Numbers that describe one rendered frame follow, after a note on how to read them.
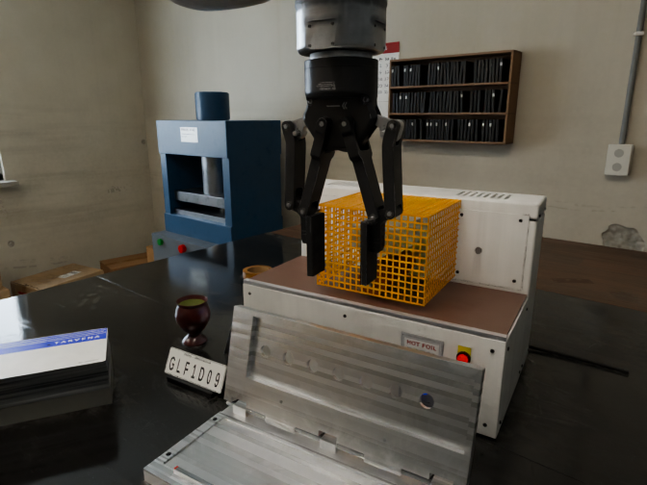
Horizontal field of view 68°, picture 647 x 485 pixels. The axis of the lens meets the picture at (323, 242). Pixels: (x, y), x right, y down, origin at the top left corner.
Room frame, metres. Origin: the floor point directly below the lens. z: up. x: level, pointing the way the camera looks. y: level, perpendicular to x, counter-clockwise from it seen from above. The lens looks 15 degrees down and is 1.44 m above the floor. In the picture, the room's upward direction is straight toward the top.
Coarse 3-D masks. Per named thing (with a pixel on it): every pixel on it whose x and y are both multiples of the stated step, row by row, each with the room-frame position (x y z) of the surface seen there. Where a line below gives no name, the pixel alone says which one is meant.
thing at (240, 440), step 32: (224, 416) 0.74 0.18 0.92; (256, 416) 0.73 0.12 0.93; (192, 448) 0.66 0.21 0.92; (224, 448) 0.66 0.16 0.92; (256, 448) 0.66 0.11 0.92; (288, 448) 0.66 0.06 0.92; (320, 448) 0.66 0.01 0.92; (160, 480) 0.59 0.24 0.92; (224, 480) 0.59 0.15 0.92; (256, 480) 0.59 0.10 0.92; (288, 480) 0.59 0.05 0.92; (320, 480) 0.59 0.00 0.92; (352, 480) 0.59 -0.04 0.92; (384, 480) 0.59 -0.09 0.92; (416, 480) 0.59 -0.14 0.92; (448, 480) 0.57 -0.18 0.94
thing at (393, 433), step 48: (240, 336) 0.78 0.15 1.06; (288, 336) 0.74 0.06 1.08; (336, 336) 0.69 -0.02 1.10; (240, 384) 0.76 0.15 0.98; (288, 384) 0.72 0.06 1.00; (336, 384) 0.68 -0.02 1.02; (384, 384) 0.64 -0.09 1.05; (432, 384) 0.61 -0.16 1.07; (480, 384) 0.57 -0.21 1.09; (336, 432) 0.65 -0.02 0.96; (384, 432) 0.61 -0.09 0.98; (432, 432) 0.59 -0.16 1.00
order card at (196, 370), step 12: (168, 360) 0.92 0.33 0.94; (180, 360) 0.91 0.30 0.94; (192, 360) 0.89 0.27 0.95; (204, 360) 0.88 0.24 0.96; (168, 372) 0.91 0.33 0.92; (180, 372) 0.89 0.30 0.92; (192, 372) 0.88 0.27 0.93; (204, 372) 0.87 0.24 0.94; (216, 372) 0.85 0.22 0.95; (204, 384) 0.85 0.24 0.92; (216, 384) 0.84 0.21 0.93
